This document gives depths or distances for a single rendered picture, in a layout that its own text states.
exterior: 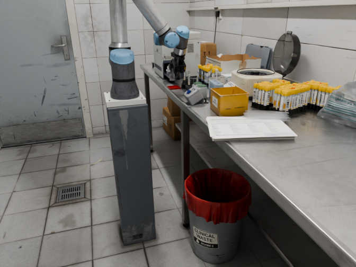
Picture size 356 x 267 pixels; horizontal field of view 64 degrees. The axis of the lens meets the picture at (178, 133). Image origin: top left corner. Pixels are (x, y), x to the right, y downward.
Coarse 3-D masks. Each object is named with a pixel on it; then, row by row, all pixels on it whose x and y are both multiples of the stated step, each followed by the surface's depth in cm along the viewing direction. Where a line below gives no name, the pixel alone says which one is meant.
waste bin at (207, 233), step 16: (192, 176) 164; (208, 176) 170; (224, 176) 168; (240, 176) 162; (192, 192) 159; (208, 192) 172; (224, 192) 169; (240, 192) 160; (192, 208) 149; (208, 208) 141; (224, 208) 140; (240, 208) 143; (192, 224) 157; (208, 224) 147; (224, 224) 146; (240, 224) 153; (192, 240) 164; (208, 240) 152; (224, 240) 151; (208, 256) 158; (224, 256) 157
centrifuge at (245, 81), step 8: (232, 72) 160; (240, 72) 160; (264, 72) 161; (272, 72) 155; (232, 80) 160; (240, 80) 148; (248, 80) 144; (256, 80) 144; (264, 80) 145; (272, 80) 145; (248, 88) 146
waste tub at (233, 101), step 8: (216, 88) 132; (224, 88) 133; (232, 88) 134; (240, 88) 130; (216, 96) 125; (224, 96) 121; (232, 96) 121; (240, 96) 122; (248, 96) 123; (216, 104) 126; (224, 104) 122; (232, 104) 123; (240, 104) 124; (216, 112) 127; (224, 112) 123; (232, 112) 124; (240, 112) 125
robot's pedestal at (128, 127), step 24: (120, 120) 143; (144, 120) 147; (120, 144) 148; (144, 144) 152; (120, 168) 153; (144, 168) 157; (120, 192) 159; (144, 192) 163; (120, 216) 166; (144, 216) 169; (144, 240) 176
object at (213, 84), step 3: (210, 81) 146; (213, 81) 145; (210, 84) 146; (213, 84) 141; (216, 84) 138; (219, 84) 138; (222, 84) 139; (210, 87) 147; (213, 87) 141; (216, 87) 139; (210, 90) 147; (207, 99) 149
